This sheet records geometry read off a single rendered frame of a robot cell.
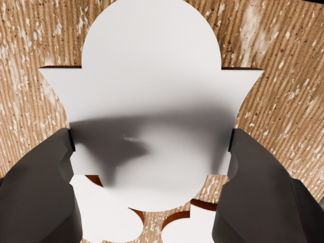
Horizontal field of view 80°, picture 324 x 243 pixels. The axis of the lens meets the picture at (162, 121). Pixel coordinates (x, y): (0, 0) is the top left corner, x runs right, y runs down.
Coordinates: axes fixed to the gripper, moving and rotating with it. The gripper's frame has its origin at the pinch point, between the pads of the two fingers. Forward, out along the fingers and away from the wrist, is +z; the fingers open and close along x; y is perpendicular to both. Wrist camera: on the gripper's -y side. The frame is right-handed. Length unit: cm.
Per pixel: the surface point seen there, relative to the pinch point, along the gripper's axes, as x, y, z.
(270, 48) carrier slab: 9.1, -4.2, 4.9
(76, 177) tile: -8.7, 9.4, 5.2
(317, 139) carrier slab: 15.5, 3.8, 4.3
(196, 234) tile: 5.2, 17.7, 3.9
